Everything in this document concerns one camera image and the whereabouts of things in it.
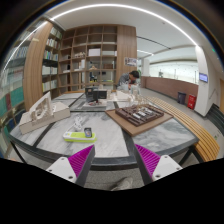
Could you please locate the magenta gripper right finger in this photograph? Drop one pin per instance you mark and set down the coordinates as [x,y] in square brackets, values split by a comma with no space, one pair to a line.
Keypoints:
[152,166]

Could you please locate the curved wooden bench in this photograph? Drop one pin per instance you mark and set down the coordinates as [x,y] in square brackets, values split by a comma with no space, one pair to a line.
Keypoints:
[206,148]

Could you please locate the red bin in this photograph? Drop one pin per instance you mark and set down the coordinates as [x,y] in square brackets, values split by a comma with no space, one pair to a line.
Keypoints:
[191,101]

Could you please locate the grey shoe on floor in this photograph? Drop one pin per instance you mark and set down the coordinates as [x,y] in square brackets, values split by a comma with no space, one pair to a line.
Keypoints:
[124,184]

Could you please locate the seated person in grey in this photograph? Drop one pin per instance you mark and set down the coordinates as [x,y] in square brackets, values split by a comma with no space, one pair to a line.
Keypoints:
[128,78]

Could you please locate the white architectural model on board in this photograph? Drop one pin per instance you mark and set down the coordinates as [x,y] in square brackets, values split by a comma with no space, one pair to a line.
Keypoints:
[42,113]

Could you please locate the dark grey bin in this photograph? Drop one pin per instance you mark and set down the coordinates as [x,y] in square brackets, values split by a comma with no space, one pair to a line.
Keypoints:
[181,98]

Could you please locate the black display stand model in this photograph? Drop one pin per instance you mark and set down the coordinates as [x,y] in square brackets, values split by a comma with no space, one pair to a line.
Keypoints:
[95,97]

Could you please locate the left side bookshelf with books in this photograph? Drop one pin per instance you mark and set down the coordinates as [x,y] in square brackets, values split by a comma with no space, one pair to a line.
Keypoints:
[11,82]

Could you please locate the wooden bookshelf wall unit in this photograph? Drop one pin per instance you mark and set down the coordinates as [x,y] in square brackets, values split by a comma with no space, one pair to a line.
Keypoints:
[61,62]

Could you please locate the wall mounted blue screen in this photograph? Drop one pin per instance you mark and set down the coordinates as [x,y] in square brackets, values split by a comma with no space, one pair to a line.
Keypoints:
[203,77]

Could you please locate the small white frame model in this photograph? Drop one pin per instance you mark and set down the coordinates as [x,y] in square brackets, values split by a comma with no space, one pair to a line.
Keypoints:
[130,94]

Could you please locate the brown architectural model on board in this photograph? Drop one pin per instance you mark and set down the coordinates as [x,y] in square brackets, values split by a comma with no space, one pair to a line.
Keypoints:
[137,119]

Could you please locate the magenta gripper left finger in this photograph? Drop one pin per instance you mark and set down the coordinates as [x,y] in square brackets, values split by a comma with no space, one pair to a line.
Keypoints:
[74,168]

